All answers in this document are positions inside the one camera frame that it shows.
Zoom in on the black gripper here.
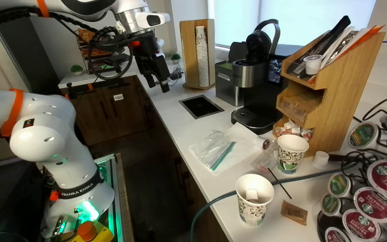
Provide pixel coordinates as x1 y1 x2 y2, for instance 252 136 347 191
135 33 174 94

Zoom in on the patterned paper coffee cup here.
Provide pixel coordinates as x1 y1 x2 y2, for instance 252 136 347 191
234 172 276 228
276 133 311 175

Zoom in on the stack of paper cups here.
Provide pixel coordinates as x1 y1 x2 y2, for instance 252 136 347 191
195 25 210 88

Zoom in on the black silver coffee machine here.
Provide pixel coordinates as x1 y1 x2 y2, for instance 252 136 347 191
227 18 289 135

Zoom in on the green lid coffee pod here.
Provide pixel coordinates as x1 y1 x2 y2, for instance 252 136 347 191
347 121 381 150
320 193 343 217
327 172 352 199

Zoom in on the stainless steel lidded bin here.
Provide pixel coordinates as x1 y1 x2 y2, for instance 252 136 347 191
214 59 242 107

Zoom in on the dark wooden cabinet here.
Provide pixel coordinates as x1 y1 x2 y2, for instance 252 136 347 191
63 74 159 147

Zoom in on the plastic bag of green stirrers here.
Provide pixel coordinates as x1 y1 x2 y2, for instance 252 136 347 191
188 123 266 175

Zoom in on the snack display rack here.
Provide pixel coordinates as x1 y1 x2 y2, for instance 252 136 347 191
77 29 114 73

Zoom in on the robot cart with green light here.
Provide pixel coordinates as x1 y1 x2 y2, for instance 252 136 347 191
0 152 135 242

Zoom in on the small bag with pink packets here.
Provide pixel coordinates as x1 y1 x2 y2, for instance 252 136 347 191
252 150 280 175

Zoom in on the small white cube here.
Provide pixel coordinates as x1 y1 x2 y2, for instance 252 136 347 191
245 187 260 201

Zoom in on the white creamer cup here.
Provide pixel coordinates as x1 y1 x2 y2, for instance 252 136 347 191
304 54 323 76
312 150 331 170

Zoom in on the thin black stir stick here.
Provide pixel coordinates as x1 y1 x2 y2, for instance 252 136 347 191
266 167 293 201

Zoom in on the yellow emergency stop button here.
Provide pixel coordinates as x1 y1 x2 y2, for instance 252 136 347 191
67 221 114 242

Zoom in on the black utensil bundle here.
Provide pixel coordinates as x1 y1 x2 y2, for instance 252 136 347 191
289 15 352 76

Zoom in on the wooden condiment organizer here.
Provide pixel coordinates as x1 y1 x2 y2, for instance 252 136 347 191
274 15 387 158

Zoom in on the brown sugar packet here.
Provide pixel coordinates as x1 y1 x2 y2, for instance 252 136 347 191
280 199 309 228

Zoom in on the orange folder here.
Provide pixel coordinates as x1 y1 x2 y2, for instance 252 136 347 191
350 25 386 46

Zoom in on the tangled cable pile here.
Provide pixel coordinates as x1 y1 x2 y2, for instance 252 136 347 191
168 66 186 86

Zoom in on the dark power cable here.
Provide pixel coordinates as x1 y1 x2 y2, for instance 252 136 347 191
188 167 343 242

